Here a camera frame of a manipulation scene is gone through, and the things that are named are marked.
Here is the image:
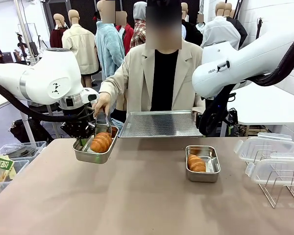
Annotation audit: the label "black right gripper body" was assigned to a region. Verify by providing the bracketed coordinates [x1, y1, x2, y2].
[217, 102, 239, 130]

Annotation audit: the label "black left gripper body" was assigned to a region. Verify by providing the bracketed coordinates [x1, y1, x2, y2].
[60, 115, 97, 139]

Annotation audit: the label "steel rectangular container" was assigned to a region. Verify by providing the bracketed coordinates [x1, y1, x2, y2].
[185, 145, 221, 183]
[73, 124, 119, 165]

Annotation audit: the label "golden croissant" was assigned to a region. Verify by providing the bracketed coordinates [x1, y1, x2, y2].
[187, 154, 207, 173]
[90, 132, 113, 154]

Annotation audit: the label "metal tongs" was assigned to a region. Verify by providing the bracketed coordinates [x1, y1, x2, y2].
[94, 110, 113, 138]

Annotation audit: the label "perforated metal baking tray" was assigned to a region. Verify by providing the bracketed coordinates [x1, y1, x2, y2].
[118, 110, 204, 139]

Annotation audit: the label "person's right forearm beige sleeve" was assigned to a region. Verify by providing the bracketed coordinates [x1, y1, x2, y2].
[99, 70, 128, 100]

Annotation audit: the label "person's left forearm beige sleeve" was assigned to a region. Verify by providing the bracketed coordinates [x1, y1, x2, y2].
[190, 95, 206, 116]

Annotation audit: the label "person's right hand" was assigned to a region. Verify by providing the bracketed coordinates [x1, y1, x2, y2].
[92, 92, 113, 119]

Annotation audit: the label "black bag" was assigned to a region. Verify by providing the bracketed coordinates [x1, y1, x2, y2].
[9, 119, 55, 144]

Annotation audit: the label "clear plastic bin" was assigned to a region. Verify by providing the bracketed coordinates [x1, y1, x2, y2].
[0, 141, 48, 162]
[0, 158, 30, 202]

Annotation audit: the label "person in beige blazer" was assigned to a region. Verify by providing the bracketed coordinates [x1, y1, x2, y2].
[99, 0, 206, 118]

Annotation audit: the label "green snack bag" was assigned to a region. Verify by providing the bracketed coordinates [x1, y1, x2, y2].
[0, 154, 17, 183]

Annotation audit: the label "mannequin in cream jacket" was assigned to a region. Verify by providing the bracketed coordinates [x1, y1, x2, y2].
[61, 9, 100, 88]

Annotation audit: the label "mannequin in white shirt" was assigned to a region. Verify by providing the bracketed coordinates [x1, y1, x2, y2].
[200, 1, 242, 49]

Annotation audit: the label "mannequin in light blue fleece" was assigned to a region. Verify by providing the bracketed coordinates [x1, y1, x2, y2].
[95, 0, 126, 81]

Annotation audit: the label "mannequin in black jacket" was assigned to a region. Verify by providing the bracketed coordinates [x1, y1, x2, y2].
[224, 2, 248, 49]

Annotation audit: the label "black tripod stand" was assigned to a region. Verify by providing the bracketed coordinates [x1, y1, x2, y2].
[255, 17, 264, 41]

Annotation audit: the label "mannequin in dark red sweater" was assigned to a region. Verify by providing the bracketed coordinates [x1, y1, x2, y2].
[49, 13, 69, 49]

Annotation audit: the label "mannequin in black coat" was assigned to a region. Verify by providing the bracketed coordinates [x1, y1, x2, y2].
[180, 2, 203, 47]

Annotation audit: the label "mannequin in red jacket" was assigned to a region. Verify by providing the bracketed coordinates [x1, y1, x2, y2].
[115, 11, 135, 56]

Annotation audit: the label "slanted metal pole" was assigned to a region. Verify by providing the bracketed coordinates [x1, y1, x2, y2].
[14, 0, 40, 66]

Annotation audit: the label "mannequin in plaid shirt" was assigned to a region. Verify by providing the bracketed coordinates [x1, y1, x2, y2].
[129, 1, 147, 48]

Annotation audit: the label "black cap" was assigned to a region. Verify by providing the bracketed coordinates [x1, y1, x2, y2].
[147, 0, 182, 7]

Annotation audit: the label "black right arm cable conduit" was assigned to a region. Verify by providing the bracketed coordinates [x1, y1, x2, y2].
[198, 30, 294, 137]

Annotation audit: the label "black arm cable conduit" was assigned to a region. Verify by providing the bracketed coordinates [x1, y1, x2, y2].
[198, 30, 294, 137]
[0, 77, 96, 123]

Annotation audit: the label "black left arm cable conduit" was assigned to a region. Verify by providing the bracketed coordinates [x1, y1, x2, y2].
[0, 77, 96, 123]

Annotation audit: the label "metal wire rack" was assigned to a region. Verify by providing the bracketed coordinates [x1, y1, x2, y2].
[256, 149, 294, 209]

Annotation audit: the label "black camera tripod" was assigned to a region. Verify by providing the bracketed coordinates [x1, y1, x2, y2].
[15, 31, 30, 65]

